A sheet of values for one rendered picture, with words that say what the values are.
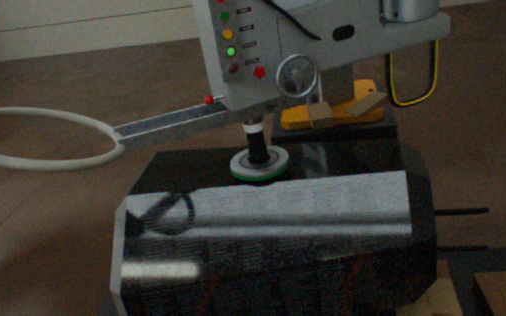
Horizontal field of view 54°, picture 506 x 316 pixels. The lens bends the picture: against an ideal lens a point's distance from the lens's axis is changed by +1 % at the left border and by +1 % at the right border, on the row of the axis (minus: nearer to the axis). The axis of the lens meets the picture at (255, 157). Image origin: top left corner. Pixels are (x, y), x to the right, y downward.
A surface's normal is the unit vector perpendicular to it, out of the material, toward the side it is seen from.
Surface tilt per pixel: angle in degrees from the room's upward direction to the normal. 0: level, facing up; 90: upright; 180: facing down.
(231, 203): 45
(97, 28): 90
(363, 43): 90
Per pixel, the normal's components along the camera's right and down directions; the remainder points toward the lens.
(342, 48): 0.37, 0.37
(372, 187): -0.18, -0.29
